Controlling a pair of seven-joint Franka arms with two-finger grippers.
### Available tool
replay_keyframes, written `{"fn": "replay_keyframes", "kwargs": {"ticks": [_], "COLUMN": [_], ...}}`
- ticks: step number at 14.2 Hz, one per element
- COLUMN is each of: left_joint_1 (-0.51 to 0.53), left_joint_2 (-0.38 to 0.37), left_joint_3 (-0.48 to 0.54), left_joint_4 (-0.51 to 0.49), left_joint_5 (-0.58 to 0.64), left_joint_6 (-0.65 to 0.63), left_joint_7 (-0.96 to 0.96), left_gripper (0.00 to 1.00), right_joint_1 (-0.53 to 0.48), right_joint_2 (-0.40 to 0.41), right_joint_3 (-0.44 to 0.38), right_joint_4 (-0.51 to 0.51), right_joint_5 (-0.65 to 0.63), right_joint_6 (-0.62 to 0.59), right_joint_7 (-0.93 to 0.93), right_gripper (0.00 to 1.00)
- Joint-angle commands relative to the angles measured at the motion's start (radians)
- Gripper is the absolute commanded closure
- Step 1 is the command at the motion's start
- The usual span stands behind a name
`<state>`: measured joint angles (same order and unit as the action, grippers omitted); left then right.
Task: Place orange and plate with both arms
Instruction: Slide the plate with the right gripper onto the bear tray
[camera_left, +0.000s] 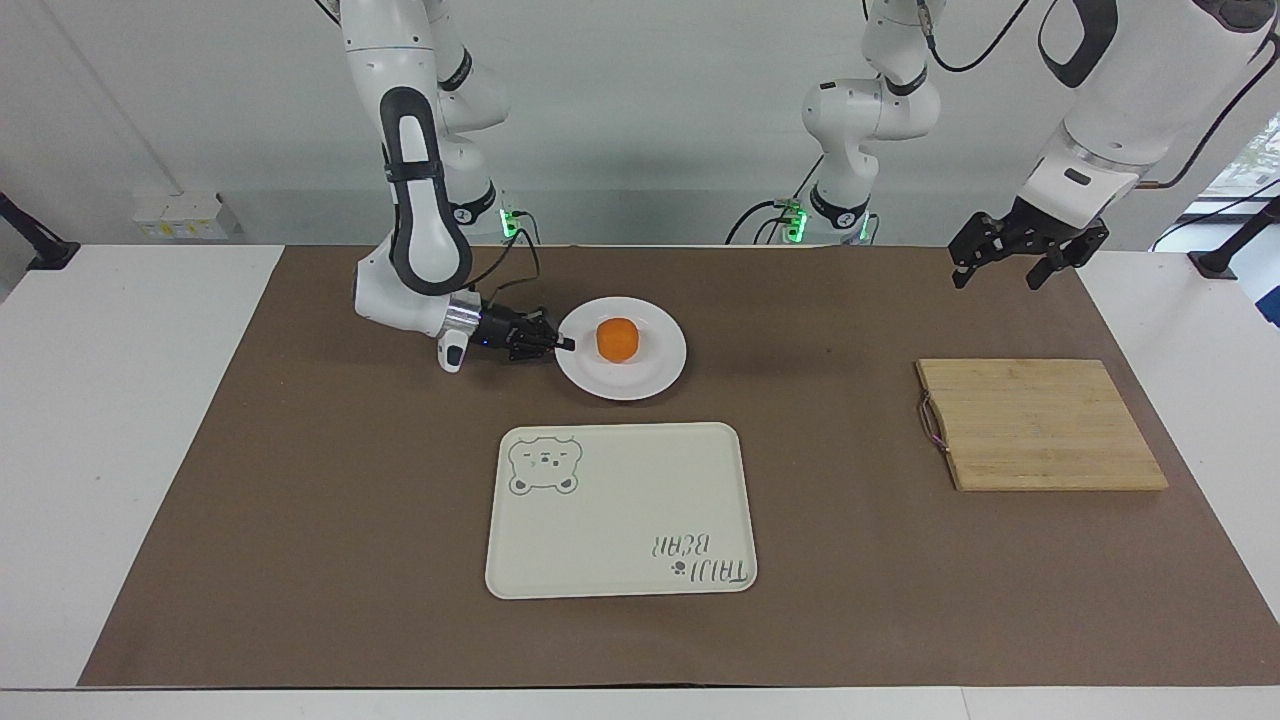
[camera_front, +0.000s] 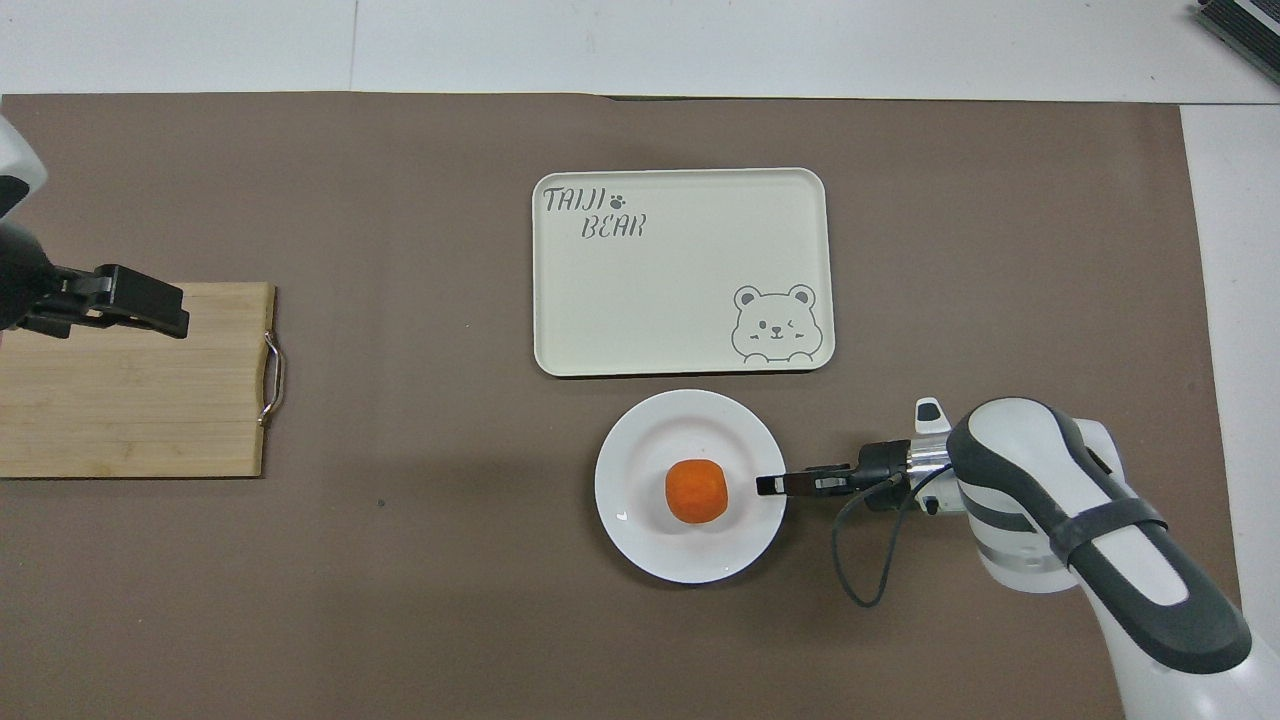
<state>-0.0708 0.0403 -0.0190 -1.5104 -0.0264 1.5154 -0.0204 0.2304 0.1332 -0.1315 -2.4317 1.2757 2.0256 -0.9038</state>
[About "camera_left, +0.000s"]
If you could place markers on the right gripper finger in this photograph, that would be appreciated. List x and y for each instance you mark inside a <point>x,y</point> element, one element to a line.
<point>532,351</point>
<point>535,324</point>

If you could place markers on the cream tray with bear print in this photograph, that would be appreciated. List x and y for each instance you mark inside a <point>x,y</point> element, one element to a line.
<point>620,500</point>

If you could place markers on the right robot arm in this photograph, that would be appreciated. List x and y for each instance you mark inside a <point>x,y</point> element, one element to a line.
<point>428,235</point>

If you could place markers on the bamboo cutting board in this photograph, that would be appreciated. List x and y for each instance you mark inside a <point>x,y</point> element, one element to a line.
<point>1040,425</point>

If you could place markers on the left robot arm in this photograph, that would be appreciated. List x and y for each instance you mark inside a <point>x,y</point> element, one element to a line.
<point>1120,90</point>

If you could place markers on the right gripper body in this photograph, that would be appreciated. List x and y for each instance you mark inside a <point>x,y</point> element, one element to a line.
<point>492,328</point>

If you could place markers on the white round plate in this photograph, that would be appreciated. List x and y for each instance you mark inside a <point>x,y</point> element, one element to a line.
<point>640,380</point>

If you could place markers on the orange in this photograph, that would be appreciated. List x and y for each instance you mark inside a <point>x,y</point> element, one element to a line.
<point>617,340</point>

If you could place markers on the black stand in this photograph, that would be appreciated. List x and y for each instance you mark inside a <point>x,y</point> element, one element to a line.
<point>1235,245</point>
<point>40,248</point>

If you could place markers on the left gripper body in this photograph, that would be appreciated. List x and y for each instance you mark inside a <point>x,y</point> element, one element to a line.
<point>1040,222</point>

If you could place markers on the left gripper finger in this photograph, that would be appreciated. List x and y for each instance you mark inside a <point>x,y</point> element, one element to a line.
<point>1072,255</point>
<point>972,245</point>

